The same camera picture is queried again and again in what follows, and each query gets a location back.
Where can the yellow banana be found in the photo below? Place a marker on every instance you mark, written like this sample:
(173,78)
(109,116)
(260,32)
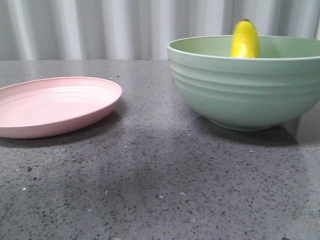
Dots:
(245,41)

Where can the green ribbed bowl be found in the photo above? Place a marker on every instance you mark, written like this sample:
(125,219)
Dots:
(247,94)

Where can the pink plate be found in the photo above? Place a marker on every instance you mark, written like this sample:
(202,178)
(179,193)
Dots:
(53,106)

